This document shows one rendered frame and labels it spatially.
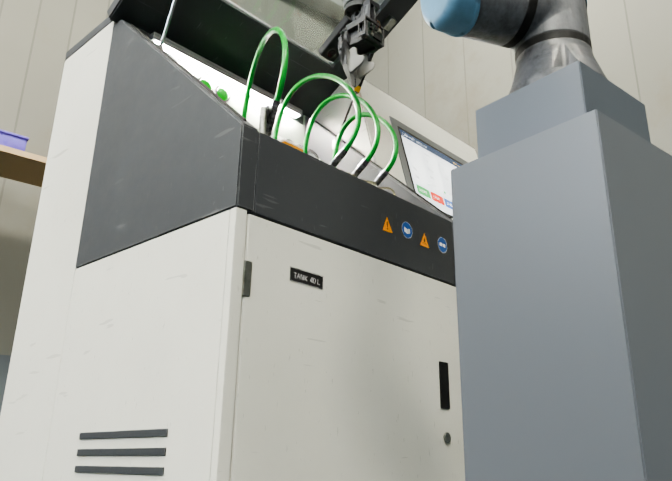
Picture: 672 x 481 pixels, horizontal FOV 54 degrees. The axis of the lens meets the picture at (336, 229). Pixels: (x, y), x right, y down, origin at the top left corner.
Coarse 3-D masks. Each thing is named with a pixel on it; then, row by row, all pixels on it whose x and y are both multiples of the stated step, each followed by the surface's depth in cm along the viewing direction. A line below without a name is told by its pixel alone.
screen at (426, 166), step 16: (400, 128) 214; (400, 144) 209; (416, 144) 218; (432, 144) 228; (400, 160) 204; (416, 160) 212; (432, 160) 221; (448, 160) 231; (464, 160) 242; (416, 176) 207; (432, 176) 215; (448, 176) 225; (432, 192) 210; (448, 192) 219; (448, 208) 213
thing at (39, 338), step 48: (96, 48) 176; (96, 96) 167; (48, 192) 173; (48, 240) 165; (48, 288) 157; (48, 336) 150; (48, 384) 144; (0, 432) 154; (48, 432) 138; (0, 480) 148
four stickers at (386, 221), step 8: (384, 216) 142; (384, 224) 142; (392, 224) 144; (408, 224) 148; (392, 232) 143; (408, 232) 148; (424, 232) 152; (424, 240) 152; (440, 240) 157; (440, 248) 156
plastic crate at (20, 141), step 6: (0, 132) 326; (6, 132) 328; (0, 138) 326; (6, 138) 327; (12, 138) 329; (18, 138) 331; (24, 138) 333; (0, 144) 325; (6, 144) 327; (12, 144) 329; (18, 144) 330; (24, 144) 332; (24, 150) 332
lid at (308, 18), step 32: (128, 0) 169; (160, 0) 172; (192, 0) 175; (224, 0) 179; (256, 0) 183; (288, 0) 187; (320, 0) 191; (384, 0) 198; (416, 0) 200; (160, 32) 178; (192, 32) 181; (224, 32) 185; (256, 32) 189; (288, 32) 194; (320, 32) 198; (384, 32) 204; (224, 64) 192; (288, 64) 200; (320, 64) 204; (320, 96) 214
